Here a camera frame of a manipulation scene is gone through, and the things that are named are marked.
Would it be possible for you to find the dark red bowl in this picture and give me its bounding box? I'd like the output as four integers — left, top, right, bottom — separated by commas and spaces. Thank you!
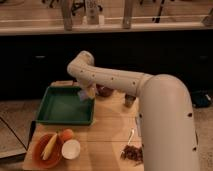
96, 84, 113, 97

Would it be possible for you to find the pile of dried red bits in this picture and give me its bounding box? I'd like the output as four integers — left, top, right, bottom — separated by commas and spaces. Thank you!
120, 145, 143, 165

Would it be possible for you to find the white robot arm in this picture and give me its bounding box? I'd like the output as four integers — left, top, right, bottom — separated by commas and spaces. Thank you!
67, 51, 200, 171

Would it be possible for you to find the black device on floor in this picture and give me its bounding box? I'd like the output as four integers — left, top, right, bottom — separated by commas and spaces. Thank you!
192, 92, 212, 108

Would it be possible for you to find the small metal cup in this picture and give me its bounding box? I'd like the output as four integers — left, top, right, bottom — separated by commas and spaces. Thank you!
124, 94, 136, 108

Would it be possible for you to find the orange fruit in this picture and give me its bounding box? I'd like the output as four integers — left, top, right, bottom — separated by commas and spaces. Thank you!
60, 129, 74, 141

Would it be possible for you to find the blue sponge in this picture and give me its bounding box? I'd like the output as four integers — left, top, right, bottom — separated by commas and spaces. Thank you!
78, 90, 87, 101

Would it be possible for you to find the green plastic tray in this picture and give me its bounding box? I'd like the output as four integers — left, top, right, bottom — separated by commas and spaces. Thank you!
36, 86, 94, 125

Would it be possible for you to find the yellow corn cob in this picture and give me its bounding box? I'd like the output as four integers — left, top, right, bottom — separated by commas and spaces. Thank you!
41, 133, 58, 160

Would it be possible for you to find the metal spoon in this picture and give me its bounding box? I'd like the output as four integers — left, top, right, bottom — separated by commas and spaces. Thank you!
121, 128, 135, 155

